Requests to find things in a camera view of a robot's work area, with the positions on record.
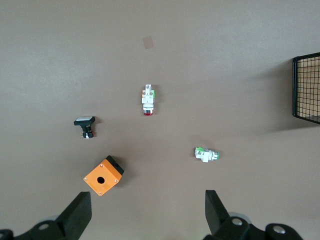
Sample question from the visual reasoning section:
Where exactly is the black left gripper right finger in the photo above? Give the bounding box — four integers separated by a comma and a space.
203, 189, 304, 240

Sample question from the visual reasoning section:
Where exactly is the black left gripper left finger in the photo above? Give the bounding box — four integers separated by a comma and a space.
0, 191, 92, 240

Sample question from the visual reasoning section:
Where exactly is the red push button switch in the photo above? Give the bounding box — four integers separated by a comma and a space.
141, 84, 157, 117

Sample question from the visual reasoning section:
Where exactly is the black square white-cap button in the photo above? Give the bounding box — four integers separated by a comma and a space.
73, 115, 97, 140

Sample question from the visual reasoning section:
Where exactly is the brown tape patch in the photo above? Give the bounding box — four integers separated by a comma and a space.
142, 35, 155, 50

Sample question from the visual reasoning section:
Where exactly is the orange button enclosure box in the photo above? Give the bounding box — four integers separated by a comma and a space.
82, 155, 125, 198

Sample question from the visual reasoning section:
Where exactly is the green push button switch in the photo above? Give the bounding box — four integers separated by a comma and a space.
194, 146, 221, 164

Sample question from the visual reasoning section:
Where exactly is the black wire mesh basket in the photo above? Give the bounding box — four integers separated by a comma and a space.
292, 51, 320, 125

